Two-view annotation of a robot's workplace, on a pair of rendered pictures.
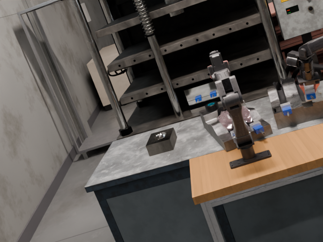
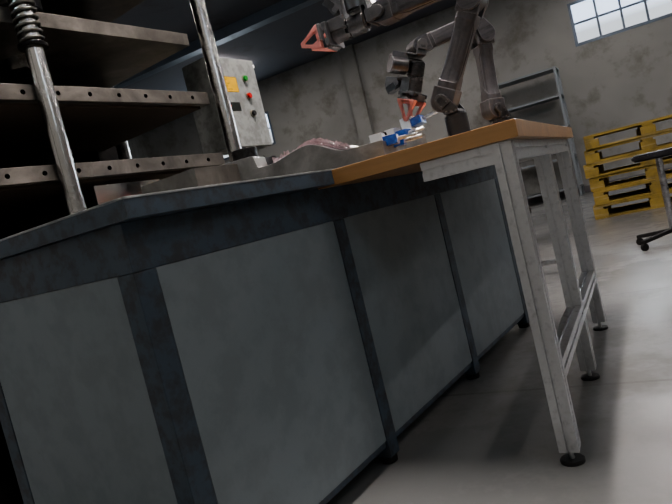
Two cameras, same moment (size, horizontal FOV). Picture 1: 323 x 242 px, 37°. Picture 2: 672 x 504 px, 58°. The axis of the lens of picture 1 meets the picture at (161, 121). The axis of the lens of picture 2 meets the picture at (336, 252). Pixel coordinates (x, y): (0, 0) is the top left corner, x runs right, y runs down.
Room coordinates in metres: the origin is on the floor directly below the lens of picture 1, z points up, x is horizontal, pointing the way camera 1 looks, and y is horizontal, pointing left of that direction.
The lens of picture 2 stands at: (1.89, 1.36, 0.69)
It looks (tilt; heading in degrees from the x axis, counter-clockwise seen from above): 4 degrees down; 291
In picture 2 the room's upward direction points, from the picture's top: 14 degrees counter-clockwise
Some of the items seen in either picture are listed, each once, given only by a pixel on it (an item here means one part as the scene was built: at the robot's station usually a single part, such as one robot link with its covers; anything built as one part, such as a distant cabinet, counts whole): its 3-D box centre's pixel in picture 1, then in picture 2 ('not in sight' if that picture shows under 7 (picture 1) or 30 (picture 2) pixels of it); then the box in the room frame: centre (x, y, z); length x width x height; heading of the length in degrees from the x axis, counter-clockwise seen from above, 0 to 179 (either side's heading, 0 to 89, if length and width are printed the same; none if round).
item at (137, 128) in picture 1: (206, 100); not in sight; (3.55, -0.38, 0.76); 1.30 x 0.84 x 0.06; 76
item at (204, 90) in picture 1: (207, 87); (92, 220); (3.46, -0.41, 0.87); 0.50 x 0.27 x 0.17; 166
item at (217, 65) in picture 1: (217, 66); (365, 5); (2.28, -0.35, 1.24); 0.12 x 0.09 x 0.12; 173
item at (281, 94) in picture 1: (290, 90); not in sight; (2.54, -0.73, 0.92); 0.35 x 0.16 x 0.09; 166
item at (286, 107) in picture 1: (287, 111); (406, 133); (2.30, -0.62, 0.89); 0.13 x 0.05 x 0.05; 166
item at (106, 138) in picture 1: (81, 76); not in sight; (5.91, 0.74, 0.96); 0.71 x 0.61 x 1.92; 83
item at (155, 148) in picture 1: (161, 141); (192, 188); (2.73, 0.04, 0.84); 0.20 x 0.15 x 0.07; 166
